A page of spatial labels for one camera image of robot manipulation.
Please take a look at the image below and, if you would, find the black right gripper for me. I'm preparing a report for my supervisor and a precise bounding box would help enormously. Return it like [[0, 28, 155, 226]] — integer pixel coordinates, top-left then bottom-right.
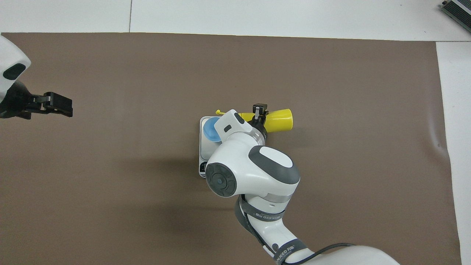
[[250, 104, 268, 143]]

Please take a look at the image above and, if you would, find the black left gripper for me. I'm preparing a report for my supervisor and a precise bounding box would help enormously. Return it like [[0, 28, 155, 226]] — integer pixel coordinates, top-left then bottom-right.
[[0, 81, 73, 120]]

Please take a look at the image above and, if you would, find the yellow squeeze bottle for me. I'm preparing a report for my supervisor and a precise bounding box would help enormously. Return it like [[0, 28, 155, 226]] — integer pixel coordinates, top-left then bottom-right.
[[215, 109, 294, 134]]

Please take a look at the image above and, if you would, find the light blue plastic cup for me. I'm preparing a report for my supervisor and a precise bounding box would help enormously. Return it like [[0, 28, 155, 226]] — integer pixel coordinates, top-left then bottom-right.
[[203, 116, 223, 143]]

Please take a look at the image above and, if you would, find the silver digital kitchen scale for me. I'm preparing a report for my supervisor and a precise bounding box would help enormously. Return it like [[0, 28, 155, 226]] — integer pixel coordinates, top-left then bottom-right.
[[199, 116, 222, 179]]

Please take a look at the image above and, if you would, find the brown table mat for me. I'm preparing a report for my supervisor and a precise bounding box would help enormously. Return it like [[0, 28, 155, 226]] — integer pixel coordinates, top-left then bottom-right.
[[0, 32, 462, 265]]

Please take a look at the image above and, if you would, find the grey ribbed metal device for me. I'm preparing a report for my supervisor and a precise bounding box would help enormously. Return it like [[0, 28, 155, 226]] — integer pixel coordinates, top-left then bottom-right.
[[441, 0, 471, 34]]

